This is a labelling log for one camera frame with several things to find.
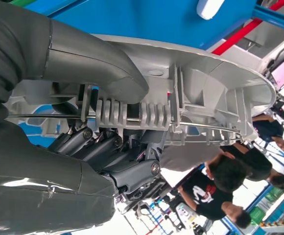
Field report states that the person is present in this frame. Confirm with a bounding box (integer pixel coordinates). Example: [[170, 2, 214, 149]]
[[177, 171, 252, 230], [252, 113, 284, 154], [220, 141, 284, 192], [160, 142, 248, 194]]

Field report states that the red barrier belt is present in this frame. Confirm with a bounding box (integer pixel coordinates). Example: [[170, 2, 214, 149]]
[[211, 0, 284, 56]]

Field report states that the blue metal shelf rack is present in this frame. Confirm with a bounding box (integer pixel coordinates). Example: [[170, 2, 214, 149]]
[[10, 0, 284, 146]]

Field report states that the white plastic trim part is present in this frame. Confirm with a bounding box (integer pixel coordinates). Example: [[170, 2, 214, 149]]
[[196, 0, 226, 21]]

